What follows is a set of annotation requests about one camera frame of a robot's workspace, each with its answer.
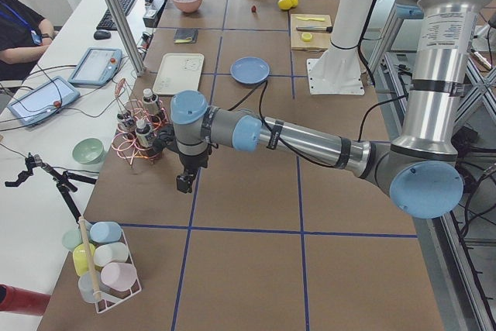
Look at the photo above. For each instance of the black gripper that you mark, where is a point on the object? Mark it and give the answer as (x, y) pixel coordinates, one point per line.
(191, 161)

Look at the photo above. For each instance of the blue round plate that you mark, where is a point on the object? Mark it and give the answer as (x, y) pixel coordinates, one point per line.
(250, 70)

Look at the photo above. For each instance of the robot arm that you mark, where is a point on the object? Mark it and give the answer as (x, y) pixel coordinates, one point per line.
(416, 170)

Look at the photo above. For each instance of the tea bottle left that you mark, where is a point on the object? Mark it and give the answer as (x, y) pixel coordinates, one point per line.
(144, 133)

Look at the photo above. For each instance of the tea bottle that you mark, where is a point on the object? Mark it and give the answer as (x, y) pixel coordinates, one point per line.
(126, 121)
(151, 103)
(144, 133)

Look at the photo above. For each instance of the tea bottle middle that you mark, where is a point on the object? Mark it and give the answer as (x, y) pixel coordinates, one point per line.
(126, 121)

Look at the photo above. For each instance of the tea bottle right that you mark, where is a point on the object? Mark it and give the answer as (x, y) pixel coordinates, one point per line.
(151, 103)

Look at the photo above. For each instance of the mint green bowl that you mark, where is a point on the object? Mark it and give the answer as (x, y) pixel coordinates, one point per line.
(88, 151)

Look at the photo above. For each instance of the white cup rack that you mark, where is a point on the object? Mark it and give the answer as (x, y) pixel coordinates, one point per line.
(105, 269)

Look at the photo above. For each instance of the cream bear tray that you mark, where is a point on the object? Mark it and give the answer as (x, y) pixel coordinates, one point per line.
(178, 72)

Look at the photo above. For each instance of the teach pendant far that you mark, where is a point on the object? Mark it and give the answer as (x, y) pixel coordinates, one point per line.
(96, 67)

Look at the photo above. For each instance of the teach pendant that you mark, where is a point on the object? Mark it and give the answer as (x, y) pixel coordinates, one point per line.
(43, 102)
(96, 67)

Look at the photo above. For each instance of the grey folded cloth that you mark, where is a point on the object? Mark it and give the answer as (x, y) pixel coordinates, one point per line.
(185, 36)

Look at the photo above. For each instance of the black computer mouse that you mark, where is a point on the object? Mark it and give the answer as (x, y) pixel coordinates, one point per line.
(101, 34)

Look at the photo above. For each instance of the teach pendant near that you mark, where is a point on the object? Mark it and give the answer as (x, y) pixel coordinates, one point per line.
(43, 102)

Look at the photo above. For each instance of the steel cylinder rod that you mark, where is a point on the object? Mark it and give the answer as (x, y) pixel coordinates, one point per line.
(315, 29)

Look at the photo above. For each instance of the wooden cutting board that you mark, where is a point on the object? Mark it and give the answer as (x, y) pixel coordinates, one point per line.
(320, 41)

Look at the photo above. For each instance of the yellow plastic knife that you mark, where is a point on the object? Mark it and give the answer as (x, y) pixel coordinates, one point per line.
(316, 19)

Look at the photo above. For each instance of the large yellow lemon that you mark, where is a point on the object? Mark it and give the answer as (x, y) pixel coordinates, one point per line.
(285, 5)

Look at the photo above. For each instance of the person in black shirt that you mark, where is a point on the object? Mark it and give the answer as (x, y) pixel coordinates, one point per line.
(25, 37)

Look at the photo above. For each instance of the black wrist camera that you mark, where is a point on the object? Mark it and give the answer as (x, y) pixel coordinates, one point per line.
(165, 139)

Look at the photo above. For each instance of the copper wire bottle rack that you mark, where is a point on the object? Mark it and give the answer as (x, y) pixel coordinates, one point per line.
(126, 145)

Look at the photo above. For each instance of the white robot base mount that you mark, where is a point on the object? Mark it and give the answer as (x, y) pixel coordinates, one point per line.
(337, 71)

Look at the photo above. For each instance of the aluminium frame post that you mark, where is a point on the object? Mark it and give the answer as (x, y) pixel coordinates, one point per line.
(126, 36)

